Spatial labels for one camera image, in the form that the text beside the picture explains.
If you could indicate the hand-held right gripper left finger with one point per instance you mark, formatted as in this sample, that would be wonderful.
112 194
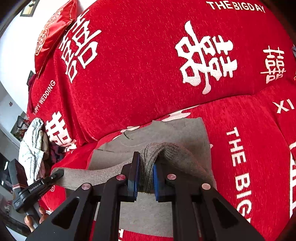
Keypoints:
136 172

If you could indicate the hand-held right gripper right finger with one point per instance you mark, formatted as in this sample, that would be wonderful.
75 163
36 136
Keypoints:
156 183

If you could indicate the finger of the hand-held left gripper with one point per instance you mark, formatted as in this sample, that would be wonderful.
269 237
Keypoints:
55 175

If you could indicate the grey knit sweater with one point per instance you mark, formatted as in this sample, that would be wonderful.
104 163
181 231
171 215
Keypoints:
180 134

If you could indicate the person's left hand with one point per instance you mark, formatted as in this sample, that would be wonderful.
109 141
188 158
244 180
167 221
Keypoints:
42 214

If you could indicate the dark purple cloth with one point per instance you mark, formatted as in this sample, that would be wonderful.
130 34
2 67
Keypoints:
56 150

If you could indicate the dark red box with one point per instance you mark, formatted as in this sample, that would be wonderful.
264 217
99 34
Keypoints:
19 172

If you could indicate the white grey patterned cloth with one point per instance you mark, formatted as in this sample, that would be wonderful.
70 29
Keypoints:
32 143

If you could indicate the red printed sofa cover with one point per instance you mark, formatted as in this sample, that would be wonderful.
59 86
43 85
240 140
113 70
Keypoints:
143 69

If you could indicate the red embroidered cushion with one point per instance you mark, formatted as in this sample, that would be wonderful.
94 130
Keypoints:
53 30

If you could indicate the dark framed wall picture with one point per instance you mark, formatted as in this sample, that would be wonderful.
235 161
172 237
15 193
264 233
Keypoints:
29 8

